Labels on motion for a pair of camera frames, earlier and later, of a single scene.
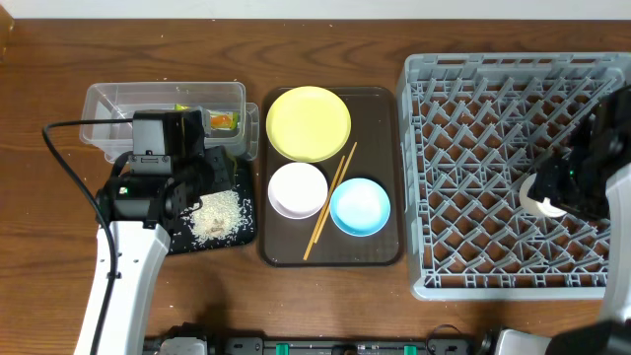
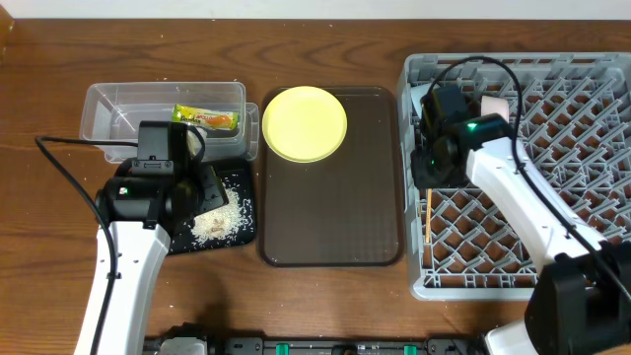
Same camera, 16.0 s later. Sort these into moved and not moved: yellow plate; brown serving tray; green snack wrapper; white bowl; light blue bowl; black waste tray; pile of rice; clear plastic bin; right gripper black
Moved: light blue bowl; right gripper black; white bowl
Not moved: black waste tray; pile of rice; green snack wrapper; brown serving tray; yellow plate; clear plastic bin
